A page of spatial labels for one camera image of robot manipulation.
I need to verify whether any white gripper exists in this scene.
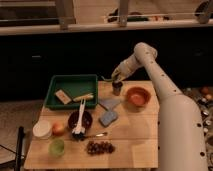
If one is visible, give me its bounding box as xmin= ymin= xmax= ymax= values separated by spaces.
xmin=111 ymin=55 xmax=142 ymax=82

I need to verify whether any orange fruit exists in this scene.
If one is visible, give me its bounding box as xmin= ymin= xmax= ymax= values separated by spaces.
xmin=52 ymin=122 xmax=65 ymax=136

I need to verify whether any small metal cup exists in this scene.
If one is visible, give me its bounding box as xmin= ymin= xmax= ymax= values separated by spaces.
xmin=112 ymin=82 xmax=123 ymax=96

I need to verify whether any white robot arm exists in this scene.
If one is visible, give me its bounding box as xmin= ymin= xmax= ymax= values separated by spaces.
xmin=111 ymin=42 xmax=208 ymax=171

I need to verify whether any grey-blue cloth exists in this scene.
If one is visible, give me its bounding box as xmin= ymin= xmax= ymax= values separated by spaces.
xmin=98 ymin=98 xmax=121 ymax=110

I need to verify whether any white plastic cup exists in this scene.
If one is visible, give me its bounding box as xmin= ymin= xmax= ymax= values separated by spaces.
xmin=33 ymin=120 xmax=52 ymax=139

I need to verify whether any black chair frame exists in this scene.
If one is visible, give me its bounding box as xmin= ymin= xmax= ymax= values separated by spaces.
xmin=2 ymin=127 xmax=25 ymax=171

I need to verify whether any light green cup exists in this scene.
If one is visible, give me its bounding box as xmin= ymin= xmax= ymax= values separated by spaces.
xmin=49 ymin=139 xmax=64 ymax=157

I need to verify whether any dark maroon bowl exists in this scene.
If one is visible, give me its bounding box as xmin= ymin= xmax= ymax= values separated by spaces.
xmin=67 ymin=110 xmax=94 ymax=132

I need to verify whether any bunch of purple grapes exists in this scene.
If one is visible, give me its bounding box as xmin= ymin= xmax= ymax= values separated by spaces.
xmin=86 ymin=141 xmax=115 ymax=155

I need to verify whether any green pepper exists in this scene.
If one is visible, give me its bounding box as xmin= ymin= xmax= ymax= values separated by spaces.
xmin=101 ymin=76 xmax=114 ymax=82

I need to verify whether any tan sponge block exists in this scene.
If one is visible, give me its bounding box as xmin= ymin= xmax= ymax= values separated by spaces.
xmin=55 ymin=90 xmax=71 ymax=104

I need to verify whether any small metal knife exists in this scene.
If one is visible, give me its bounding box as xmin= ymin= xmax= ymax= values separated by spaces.
xmin=85 ymin=132 xmax=108 ymax=138

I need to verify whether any blue sponge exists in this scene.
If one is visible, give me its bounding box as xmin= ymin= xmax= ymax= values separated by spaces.
xmin=99 ymin=110 xmax=118 ymax=127

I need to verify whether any orange bowl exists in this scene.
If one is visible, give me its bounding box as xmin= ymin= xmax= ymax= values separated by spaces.
xmin=125 ymin=87 xmax=151 ymax=107

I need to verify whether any yellow corn cob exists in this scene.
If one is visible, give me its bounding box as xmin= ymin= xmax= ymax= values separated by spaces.
xmin=73 ymin=93 xmax=94 ymax=102

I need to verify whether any green plastic tray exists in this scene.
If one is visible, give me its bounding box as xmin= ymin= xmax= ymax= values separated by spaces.
xmin=44 ymin=74 xmax=98 ymax=110

